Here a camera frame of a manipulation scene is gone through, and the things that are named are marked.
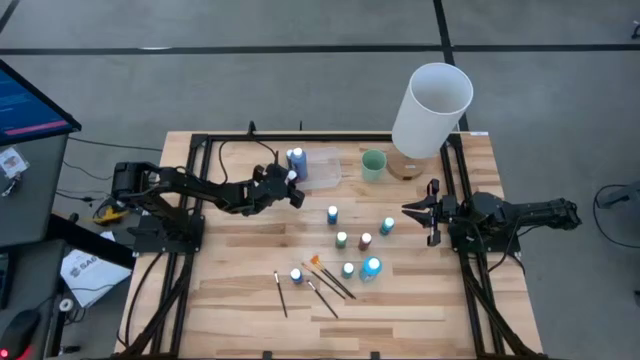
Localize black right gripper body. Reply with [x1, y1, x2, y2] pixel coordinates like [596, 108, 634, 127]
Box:
[426, 178, 459, 247]

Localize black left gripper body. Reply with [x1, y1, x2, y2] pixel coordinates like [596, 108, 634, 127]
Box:
[242, 163, 296, 217]

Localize large periwinkle paint bottle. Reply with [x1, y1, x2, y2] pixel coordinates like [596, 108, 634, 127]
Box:
[287, 147, 309, 181]

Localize clear plastic bin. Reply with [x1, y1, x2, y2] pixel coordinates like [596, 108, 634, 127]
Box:
[287, 146, 344, 192]

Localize large turquoise paint bottle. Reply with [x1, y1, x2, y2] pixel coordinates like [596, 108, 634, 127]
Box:
[358, 255, 384, 284]

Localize black paintbrush narrow orange bristles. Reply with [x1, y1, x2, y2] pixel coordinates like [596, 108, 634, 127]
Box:
[300, 261, 347, 301]

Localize black paintbrush wide orange bristles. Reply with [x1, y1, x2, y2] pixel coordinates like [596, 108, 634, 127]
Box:
[309, 254, 358, 301]

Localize black paintbrush silver ferrule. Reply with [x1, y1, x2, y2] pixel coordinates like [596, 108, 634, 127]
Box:
[305, 279, 340, 320]
[273, 270, 289, 319]

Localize pale green cup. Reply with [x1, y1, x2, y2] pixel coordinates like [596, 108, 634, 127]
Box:
[361, 148, 388, 184]

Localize white shade wooden base lamp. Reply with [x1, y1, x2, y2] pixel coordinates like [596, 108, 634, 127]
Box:
[385, 61, 475, 182]

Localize white printed paper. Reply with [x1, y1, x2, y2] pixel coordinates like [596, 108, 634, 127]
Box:
[59, 248, 133, 309]

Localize monitor with blue screen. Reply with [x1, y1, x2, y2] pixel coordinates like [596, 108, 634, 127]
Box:
[0, 58, 83, 147]

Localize white badge card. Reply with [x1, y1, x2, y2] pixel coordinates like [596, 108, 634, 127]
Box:
[0, 146, 30, 180]

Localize black computer mouse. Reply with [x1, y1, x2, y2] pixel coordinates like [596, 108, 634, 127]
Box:
[0, 308, 42, 360]

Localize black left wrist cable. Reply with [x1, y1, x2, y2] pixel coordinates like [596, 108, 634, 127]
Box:
[217, 138, 279, 186]

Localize black looped floor cable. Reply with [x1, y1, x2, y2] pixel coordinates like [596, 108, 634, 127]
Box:
[592, 183, 640, 250]

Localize yellow cable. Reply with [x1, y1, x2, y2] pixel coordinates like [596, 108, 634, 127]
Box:
[93, 204, 129, 227]

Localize thin black floor cable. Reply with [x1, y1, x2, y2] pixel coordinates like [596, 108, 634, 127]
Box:
[67, 134, 166, 152]

